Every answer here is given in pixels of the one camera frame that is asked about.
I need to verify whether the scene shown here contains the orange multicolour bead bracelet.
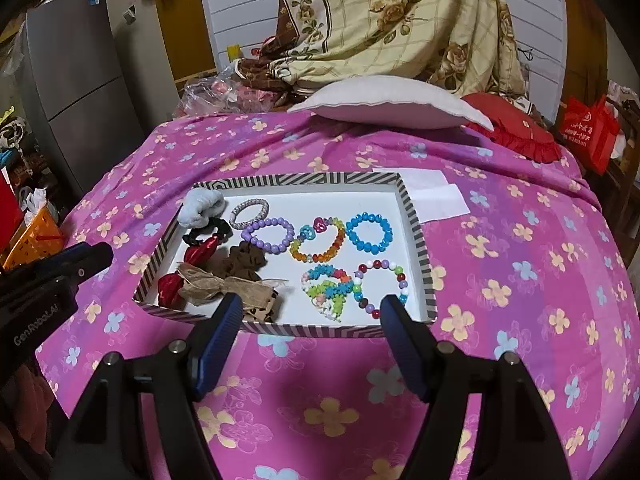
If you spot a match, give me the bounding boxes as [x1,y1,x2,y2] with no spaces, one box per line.
[289,215,347,264]

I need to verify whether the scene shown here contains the grey striped hair tie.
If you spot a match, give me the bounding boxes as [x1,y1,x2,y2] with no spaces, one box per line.
[229,199,271,228]

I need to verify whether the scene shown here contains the red shopping bag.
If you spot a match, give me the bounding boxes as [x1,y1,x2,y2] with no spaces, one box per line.
[557,95,621,176]

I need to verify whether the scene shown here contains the blue bead bracelet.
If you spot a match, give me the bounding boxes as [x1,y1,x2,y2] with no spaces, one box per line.
[346,211,393,252]

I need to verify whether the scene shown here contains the burlap bow hair clip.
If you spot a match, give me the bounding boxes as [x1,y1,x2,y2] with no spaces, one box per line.
[175,265,291,308]

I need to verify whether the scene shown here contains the pink floral blanket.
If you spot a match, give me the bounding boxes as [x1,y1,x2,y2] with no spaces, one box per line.
[35,110,640,480]

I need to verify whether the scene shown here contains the red satin hair bow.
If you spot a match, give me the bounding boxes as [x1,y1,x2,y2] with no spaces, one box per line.
[184,237,221,266]
[159,272,188,306]

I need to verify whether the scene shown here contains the light blue scrunchie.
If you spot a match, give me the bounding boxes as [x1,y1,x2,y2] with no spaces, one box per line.
[179,189,227,227]

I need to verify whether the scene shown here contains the brown wooden door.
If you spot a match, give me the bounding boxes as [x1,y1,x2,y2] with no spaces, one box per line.
[155,0,218,86]

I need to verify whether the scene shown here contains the orange plastic basket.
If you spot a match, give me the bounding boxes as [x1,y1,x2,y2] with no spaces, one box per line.
[2,205,66,273]

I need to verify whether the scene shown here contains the red ruffled cushion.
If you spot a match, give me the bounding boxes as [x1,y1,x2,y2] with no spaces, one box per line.
[462,92,563,163]

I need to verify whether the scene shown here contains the pastel flower bead bracelet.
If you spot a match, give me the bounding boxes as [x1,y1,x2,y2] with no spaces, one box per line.
[300,262,363,322]

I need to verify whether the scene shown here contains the grey refrigerator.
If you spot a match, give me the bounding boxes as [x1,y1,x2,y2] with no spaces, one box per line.
[15,0,133,201]

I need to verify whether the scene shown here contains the brown scrunchie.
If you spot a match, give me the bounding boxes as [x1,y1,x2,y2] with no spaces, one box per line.
[222,241,268,281]

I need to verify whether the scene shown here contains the white pillow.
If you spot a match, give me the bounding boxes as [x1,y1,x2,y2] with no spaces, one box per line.
[287,75,493,132]

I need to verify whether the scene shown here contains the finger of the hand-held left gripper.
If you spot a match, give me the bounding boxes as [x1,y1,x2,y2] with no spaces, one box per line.
[50,242,115,290]

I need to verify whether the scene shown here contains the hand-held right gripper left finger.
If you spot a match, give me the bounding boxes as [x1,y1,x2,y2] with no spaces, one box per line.
[50,292,246,480]

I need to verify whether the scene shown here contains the clear plastic bag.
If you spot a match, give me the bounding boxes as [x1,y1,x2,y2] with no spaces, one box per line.
[175,67,281,121]

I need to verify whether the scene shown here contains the white paper sheet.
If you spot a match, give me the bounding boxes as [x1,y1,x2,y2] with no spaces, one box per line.
[402,170,471,222]

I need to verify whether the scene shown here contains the leopard print hair clip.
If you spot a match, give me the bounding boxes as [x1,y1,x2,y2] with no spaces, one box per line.
[242,290,281,323]

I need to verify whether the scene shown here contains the white tissue paper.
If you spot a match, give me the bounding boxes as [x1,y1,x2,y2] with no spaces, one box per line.
[22,187,51,211]

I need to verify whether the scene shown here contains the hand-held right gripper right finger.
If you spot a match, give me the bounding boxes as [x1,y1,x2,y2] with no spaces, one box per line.
[380,295,571,480]

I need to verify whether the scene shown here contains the black scrunchie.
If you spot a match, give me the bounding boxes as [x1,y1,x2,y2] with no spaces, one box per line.
[181,220,235,248]

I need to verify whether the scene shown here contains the red box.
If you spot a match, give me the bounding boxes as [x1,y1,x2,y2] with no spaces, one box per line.
[0,167,23,248]

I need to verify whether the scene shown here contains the cream floral quilt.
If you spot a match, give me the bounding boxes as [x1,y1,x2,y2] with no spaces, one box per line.
[240,0,531,98]

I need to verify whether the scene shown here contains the striped cardboard box tray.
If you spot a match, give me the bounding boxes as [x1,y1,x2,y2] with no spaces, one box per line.
[132,172,438,342]

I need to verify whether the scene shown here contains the purple bead bracelet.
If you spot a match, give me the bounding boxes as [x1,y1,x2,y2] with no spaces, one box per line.
[241,216,296,254]

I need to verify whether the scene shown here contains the red and white bead bracelet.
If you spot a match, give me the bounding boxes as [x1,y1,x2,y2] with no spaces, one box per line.
[352,259,410,320]

